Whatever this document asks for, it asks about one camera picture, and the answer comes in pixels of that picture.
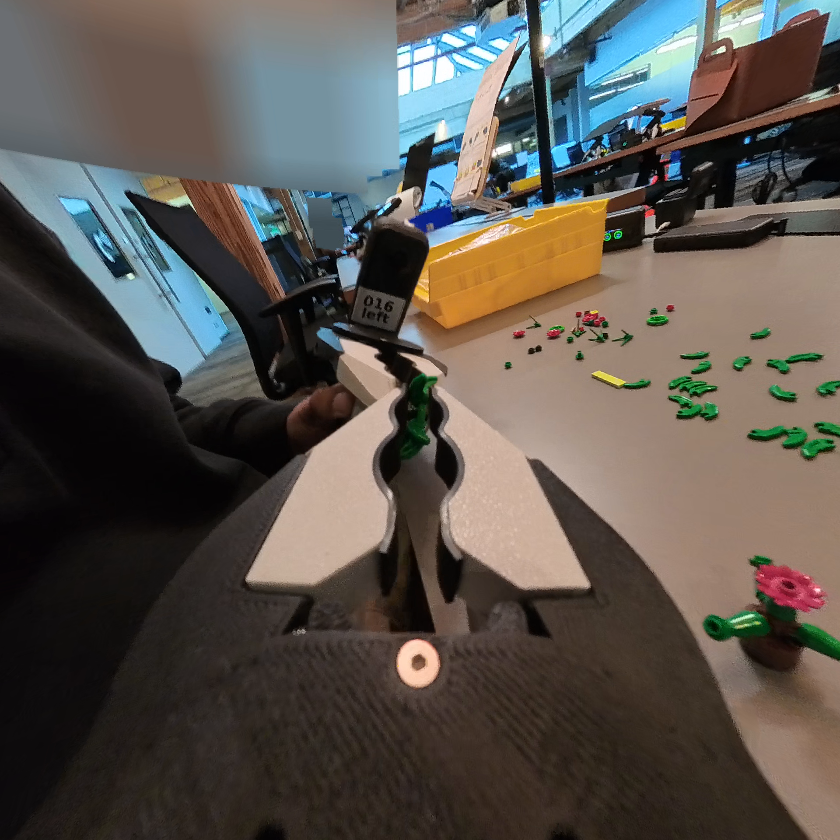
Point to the black office chair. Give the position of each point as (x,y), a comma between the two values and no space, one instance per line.
(216,275)

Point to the black device with green light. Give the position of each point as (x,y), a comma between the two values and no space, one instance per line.
(623,229)

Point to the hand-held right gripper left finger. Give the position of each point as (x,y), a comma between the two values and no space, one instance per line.
(315,525)

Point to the upright instruction sheet stand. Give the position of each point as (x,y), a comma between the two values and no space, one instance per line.
(479,131)

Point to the person's black jacket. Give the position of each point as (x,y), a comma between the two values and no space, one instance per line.
(85,459)

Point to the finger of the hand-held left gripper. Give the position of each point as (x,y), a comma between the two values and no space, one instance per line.
(423,367)
(361,377)

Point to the yellow flat brick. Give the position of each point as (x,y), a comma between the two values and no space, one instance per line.
(608,379)

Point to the person's left hand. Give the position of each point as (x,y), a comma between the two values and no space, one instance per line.
(318,417)

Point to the yellow plastic bin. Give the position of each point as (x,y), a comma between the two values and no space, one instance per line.
(518,269)

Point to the person's left forearm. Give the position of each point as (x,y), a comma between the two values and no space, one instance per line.
(229,426)

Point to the black pole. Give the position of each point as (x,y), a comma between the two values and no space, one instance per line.
(541,98)

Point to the group of small flower pieces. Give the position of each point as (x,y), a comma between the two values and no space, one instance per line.
(590,319)

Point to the green spiky plant stem piece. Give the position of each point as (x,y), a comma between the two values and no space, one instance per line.
(417,420)

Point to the small potted toy flower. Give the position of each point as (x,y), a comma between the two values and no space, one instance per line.
(787,587)

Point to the long wooden desk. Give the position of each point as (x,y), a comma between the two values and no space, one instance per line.
(754,124)

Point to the group of green leaf pieces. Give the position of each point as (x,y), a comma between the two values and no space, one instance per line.
(766,433)

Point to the brown bag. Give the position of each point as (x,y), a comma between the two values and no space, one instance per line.
(754,79)

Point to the black flat device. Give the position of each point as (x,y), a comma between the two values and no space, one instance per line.
(715,235)

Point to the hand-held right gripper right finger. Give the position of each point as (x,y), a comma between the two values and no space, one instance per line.
(518,525)

